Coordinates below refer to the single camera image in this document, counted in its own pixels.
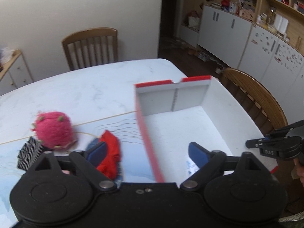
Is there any red knit scarf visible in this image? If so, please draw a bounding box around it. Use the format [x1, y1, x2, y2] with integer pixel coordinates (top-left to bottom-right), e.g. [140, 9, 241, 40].
[97, 130, 121, 180]

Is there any white box with red rim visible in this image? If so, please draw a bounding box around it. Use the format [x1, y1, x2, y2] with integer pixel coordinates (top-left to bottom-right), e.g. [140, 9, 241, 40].
[134, 75, 279, 183]

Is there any wooden chair with curved back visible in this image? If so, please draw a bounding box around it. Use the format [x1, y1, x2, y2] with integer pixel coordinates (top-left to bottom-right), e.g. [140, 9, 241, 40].
[219, 68, 288, 135]

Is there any pink fuzzy plush ball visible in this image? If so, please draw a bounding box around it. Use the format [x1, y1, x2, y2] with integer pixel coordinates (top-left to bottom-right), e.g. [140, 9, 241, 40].
[32, 111, 77, 151]

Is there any black mesh glove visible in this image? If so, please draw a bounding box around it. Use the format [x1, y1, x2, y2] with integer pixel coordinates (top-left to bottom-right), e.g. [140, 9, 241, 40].
[17, 137, 48, 171]

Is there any wooden chair at far side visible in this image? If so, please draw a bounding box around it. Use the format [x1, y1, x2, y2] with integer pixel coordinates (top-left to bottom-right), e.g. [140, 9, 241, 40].
[62, 27, 119, 71]

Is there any small wooden side cabinet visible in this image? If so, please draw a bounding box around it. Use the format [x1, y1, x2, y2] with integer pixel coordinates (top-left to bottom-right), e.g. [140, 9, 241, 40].
[0, 49, 34, 96]

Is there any white cabinet wall unit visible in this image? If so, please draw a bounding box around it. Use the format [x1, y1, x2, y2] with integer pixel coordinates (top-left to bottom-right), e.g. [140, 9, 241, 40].
[176, 0, 303, 123]

